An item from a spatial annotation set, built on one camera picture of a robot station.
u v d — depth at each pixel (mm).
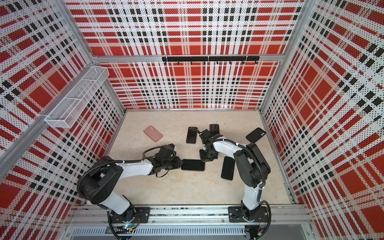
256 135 1051
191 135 1053
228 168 903
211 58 890
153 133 1080
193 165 958
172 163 807
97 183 455
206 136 762
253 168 485
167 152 726
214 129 1135
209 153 787
